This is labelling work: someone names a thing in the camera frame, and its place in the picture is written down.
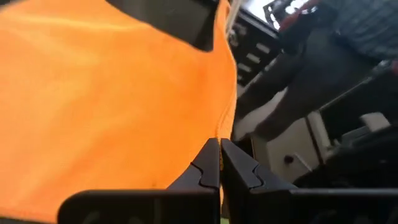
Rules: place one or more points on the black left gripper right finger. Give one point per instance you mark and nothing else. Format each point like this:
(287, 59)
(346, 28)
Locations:
(248, 199)

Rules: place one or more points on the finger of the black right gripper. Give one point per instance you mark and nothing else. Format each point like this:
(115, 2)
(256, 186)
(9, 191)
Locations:
(174, 18)

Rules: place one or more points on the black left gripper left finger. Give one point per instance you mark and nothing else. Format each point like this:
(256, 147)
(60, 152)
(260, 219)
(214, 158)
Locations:
(186, 199)

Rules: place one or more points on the orange microfiber towel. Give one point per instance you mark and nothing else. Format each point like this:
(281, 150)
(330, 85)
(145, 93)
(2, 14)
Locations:
(109, 109)

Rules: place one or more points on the black beam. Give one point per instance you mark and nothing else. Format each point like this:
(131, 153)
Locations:
(311, 81)

